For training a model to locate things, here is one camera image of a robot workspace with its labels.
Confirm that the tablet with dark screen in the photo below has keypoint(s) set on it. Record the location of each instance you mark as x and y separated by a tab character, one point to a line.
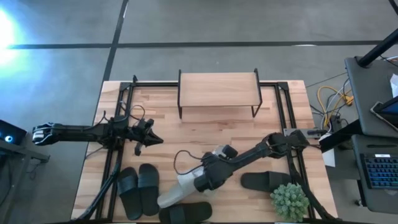
388	112

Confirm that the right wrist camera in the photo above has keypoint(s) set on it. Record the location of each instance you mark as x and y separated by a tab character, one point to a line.
230	152

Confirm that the black desk leg bar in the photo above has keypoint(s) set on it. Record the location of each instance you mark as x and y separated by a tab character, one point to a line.
340	137

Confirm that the black slide sandal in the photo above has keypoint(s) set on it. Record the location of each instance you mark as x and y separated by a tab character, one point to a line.
186	213
264	181
148	189
130	193

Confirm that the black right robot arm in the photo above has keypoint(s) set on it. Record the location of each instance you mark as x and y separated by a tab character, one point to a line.
248	154

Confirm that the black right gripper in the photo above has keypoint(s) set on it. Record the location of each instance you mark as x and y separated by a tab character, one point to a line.
217	169

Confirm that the white paper sheet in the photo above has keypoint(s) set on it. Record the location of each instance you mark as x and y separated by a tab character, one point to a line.
395	85

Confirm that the grey metal stand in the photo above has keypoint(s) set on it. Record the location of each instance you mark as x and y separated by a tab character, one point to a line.
28	152

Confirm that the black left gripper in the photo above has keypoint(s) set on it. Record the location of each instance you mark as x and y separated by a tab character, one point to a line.
140	137

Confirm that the white box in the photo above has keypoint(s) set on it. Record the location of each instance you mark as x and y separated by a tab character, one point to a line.
328	155

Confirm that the wooden shelf with black legs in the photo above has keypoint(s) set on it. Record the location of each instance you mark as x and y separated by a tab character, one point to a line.
217	90

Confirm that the black device with blue light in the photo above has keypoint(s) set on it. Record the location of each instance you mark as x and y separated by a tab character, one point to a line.
11	132

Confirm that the black metal pole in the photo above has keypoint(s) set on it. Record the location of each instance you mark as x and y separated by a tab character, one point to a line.
376	51

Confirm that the grey metal mounting plate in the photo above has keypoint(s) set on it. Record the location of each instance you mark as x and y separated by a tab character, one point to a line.
289	132

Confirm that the laptop with blue-lit keyboard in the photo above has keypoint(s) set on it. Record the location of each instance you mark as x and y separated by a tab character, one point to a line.
382	171

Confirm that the green artificial plant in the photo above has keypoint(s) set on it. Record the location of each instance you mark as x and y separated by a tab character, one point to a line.
289	202

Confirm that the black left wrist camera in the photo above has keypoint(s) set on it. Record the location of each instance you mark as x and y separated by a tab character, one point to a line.
146	124

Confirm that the grey side desk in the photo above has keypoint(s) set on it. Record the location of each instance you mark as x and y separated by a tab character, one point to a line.
367	99

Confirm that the black aluminium table frame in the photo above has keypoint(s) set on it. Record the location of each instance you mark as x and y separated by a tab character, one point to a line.
155	84

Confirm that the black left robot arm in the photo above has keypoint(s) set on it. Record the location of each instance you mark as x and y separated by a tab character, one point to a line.
77	132

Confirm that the grey slide sandal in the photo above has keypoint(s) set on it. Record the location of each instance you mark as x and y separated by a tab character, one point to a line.
174	194

